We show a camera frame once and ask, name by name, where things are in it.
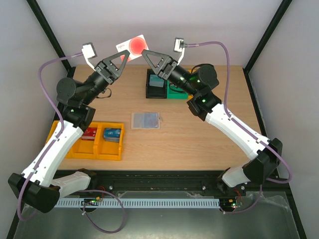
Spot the green bin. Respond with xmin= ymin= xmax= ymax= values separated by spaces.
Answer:
xmin=167 ymin=82 xmax=188 ymax=99

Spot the yellow bin with red cards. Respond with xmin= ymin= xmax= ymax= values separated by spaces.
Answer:
xmin=45 ymin=120 xmax=96 ymax=159

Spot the white red-dot credit card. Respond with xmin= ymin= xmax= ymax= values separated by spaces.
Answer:
xmin=116 ymin=34 xmax=149 ymax=62

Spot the black frame post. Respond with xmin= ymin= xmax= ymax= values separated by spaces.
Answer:
xmin=244 ymin=0 xmax=294 ymax=73
xmin=26 ymin=0 xmax=76 ymax=77

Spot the black bin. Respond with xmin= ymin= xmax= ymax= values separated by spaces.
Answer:
xmin=146 ymin=69 xmax=167 ymax=99

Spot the cream leather card holder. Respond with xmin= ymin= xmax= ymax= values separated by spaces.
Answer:
xmin=131 ymin=112 xmax=160 ymax=129

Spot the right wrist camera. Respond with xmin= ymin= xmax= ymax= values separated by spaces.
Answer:
xmin=173 ymin=37 xmax=185 ymax=65

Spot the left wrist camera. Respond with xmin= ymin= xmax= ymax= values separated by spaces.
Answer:
xmin=81 ymin=42 xmax=97 ymax=70

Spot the black frame post right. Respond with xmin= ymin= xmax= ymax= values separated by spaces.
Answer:
xmin=244 ymin=0 xmax=294 ymax=73

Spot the yellow bin with blue cards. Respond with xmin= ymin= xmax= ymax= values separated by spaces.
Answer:
xmin=94 ymin=121 xmax=125 ymax=161

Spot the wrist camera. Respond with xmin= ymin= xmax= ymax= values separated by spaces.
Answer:
xmin=173 ymin=37 xmax=185 ymax=65
xmin=81 ymin=42 xmax=97 ymax=70

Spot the black frame post left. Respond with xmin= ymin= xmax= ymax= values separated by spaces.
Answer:
xmin=26 ymin=0 xmax=76 ymax=77

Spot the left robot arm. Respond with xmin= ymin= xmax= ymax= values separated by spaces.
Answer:
xmin=8 ymin=50 xmax=130 ymax=221

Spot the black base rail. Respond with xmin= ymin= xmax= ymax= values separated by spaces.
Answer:
xmin=87 ymin=170 xmax=223 ymax=197

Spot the light blue cable duct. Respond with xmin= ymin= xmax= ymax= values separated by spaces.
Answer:
xmin=55 ymin=198 xmax=220 ymax=209

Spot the blue VIP card stack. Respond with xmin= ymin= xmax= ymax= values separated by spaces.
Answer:
xmin=103 ymin=128 xmax=121 ymax=142

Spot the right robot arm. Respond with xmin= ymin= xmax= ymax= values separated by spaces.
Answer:
xmin=142 ymin=50 xmax=283 ymax=195

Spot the red card stack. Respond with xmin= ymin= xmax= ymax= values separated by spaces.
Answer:
xmin=81 ymin=127 xmax=97 ymax=141

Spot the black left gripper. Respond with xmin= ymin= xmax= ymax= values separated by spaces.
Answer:
xmin=82 ymin=51 xmax=130 ymax=106

